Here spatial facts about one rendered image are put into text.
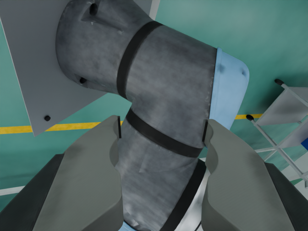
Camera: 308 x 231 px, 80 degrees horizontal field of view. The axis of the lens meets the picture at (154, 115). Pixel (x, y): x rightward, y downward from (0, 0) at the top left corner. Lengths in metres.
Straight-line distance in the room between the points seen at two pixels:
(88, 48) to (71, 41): 0.02
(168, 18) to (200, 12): 0.23
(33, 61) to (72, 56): 0.04
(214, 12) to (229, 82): 1.36
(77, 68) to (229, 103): 0.19
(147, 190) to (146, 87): 0.12
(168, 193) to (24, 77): 0.22
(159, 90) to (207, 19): 1.35
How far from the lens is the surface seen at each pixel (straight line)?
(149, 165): 0.22
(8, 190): 2.30
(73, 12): 0.26
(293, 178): 3.50
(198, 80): 0.20
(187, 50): 0.22
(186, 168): 0.24
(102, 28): 0.25
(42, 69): 0.28
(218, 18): 1.59
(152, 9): 0.52
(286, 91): 2.46
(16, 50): 0.25
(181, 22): 1.45
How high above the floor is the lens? 1.22
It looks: 40 degrees down
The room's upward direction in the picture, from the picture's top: 157 degrees clockwise
